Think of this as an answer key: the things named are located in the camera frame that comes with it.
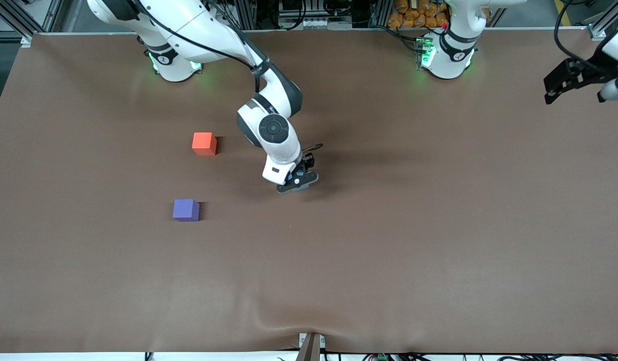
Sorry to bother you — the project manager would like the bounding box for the orange foam block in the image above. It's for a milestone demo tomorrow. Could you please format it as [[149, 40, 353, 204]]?
[[192, 132, 218, 156]]

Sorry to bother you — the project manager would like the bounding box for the purple foam block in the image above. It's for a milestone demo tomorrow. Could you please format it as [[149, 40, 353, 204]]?
[[172, 199, 201, 222]]

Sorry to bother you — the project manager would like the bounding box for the brown table cover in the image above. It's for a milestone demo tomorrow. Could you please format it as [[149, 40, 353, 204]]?
[[0, 28, 618, 354]]

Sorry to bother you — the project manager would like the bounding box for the electrical box with connectors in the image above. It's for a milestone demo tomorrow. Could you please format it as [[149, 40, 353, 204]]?
[[278, 0, 357, 31]]

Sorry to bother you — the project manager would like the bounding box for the bag of orange fruit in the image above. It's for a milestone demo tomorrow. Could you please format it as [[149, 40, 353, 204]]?
[[388, 0, 450, 29]]

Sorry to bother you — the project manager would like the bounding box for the brown bar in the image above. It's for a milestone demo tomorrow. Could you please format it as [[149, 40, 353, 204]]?
[[295, 333, 321, 361]]

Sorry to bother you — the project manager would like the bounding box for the aluminium frame extrusion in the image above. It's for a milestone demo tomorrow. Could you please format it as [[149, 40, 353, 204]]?
[[0, 0, 65, 48], [587, 0, 618, 42]]

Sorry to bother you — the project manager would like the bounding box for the metal clamp bracket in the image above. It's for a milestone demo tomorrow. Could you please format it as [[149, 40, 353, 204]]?
[[298, 332, 326, 351]]

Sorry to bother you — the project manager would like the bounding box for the aluminium frame post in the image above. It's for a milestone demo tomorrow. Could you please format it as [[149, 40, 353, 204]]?
[[368, 0, 390, 29], [236, 0, 259, 31]]

